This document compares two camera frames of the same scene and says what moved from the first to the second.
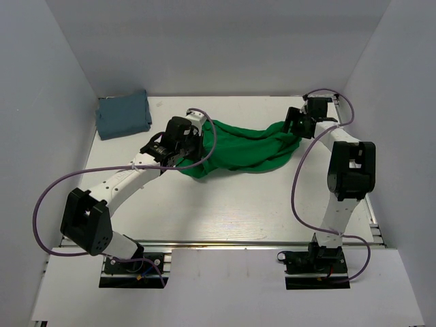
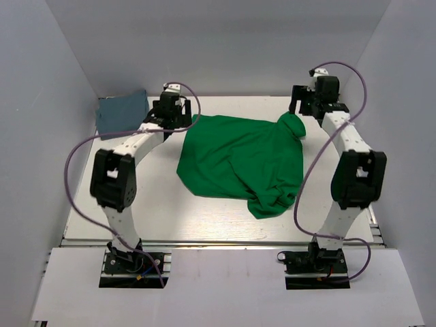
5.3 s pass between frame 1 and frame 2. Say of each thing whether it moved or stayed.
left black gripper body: moved
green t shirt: moved
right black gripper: moved
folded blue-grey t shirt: stayed
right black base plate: stayed
